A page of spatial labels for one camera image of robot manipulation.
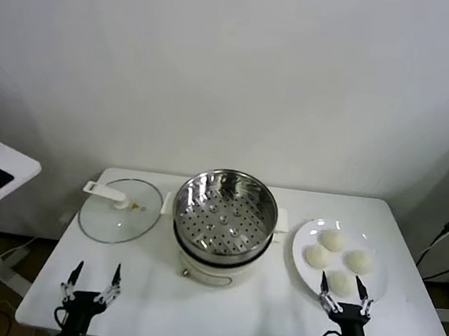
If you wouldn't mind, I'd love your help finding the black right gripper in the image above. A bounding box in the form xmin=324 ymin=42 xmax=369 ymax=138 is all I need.
xmin=313 ymin=270 xmax=384 ymax=336

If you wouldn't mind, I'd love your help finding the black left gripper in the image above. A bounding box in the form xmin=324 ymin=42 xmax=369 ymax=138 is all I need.
xmin=54 ymin=256 xmax=124 ymax=336

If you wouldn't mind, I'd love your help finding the white steamed baozi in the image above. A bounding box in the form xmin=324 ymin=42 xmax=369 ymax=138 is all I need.
xmin=343 ymin=248 xmax=375 ymax=276
xmin=325 ymin=269 xmax=358 ymax=298
xmin=303 ymin=243 xmax=333 ymax=269
xmin=319 ymin=229 xmax=348 ymax=253

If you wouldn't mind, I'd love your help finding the stainless perforated steamer basket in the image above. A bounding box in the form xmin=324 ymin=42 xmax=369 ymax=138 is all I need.
xmin=168 ymin=164 xmax=284 ymax=264

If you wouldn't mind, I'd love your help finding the large white plate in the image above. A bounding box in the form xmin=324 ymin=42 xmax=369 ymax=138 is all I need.
xmin=285 ymin=214 xmax=397 ymax=315

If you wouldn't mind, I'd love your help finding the white electric cooking pot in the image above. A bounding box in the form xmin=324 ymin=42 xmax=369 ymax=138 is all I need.
xmin=152 ymin=190 xmax=291 ymax=295

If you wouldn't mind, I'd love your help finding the glass lid with white handle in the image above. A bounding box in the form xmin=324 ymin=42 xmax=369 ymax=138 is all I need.
xmin=74 ymin=172 xmax=166 ymax=250

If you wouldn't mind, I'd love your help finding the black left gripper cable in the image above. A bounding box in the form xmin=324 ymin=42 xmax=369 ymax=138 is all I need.
xmin=50 ymin=304 xmax=70 ymax=333

